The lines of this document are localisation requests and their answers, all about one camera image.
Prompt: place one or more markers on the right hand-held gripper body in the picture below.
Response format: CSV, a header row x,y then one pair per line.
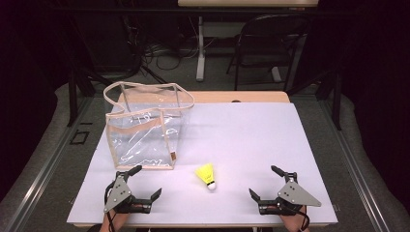
x,y
295,196

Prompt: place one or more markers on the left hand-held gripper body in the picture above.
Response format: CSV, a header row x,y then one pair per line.
x,y
120,195

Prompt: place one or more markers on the transparent tote bag beige trim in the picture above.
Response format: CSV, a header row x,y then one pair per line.
x,y
145,141

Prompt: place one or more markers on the yellow shuttlecock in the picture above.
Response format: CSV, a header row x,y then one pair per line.
x,y
206,175

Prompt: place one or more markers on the person's right hand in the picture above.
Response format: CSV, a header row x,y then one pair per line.
x,y
294,223

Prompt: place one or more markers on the person's left hand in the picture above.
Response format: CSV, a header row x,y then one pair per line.
x,y
115,222

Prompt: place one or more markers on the black metal stand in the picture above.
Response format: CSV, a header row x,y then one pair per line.
x,y
72,96
337,103

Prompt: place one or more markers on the white bar on floor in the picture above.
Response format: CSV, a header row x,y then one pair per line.
x,y
200,48

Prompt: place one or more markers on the black folding chair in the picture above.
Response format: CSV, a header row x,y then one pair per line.
x,y
257,25

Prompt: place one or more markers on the black square floor frame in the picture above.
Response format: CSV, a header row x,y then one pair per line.
x,y
79,137

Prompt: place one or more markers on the metal floor rail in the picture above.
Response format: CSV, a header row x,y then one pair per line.
x,y
354,167
48,167

